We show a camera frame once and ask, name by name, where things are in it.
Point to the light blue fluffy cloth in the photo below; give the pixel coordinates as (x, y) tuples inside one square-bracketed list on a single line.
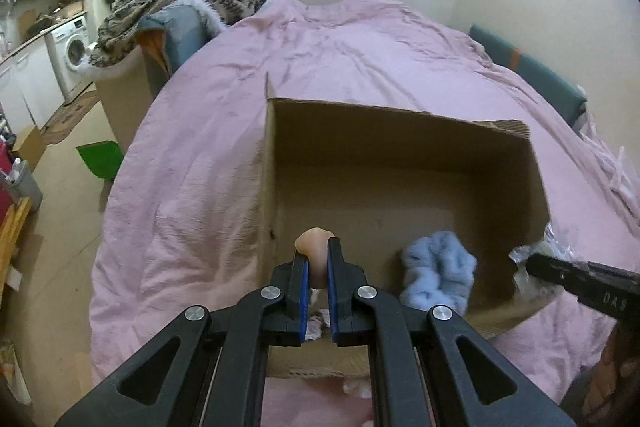
[(437, 274)]

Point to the peach soft squishy toy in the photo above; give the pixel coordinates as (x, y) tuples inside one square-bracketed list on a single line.
[(316, 257)]

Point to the white kitchen cabinet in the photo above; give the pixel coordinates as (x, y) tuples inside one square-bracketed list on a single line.
[(25, 87)]

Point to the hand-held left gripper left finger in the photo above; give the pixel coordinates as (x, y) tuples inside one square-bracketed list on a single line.
[(300, 294)]

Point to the teal headboard cushion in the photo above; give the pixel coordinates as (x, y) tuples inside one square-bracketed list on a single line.
[(530, 72)]

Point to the clear crinkled plastic bag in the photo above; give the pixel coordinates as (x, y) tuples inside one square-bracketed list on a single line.
[(537, 252)]

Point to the tall beige cardboard box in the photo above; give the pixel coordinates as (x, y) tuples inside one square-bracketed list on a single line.
[(125, 102)]

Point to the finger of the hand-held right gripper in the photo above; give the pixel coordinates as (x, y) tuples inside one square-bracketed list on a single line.
[(580, 279)]

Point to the teal cushion with orange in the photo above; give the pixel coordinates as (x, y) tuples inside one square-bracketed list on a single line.
[(172, 39)]

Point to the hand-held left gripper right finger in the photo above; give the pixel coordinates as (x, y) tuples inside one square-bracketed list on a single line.
[(333, 294)]

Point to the pink bed blanket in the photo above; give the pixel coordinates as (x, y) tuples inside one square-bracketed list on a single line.
[(350, 67)]

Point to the green plastic dustpan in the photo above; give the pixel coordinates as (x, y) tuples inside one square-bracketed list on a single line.
[(102, 159)]

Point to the grey plastic bin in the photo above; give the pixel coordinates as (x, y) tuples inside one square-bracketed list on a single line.
[(24, 184)]

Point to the white washing machine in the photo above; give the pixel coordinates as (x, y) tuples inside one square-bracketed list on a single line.
[(70, 52)]

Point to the patterned floor mat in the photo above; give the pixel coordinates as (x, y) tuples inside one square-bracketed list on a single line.
[(70, 114)]

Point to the small white pink cloth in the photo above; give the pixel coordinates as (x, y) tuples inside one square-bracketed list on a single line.
[(315, 329)]

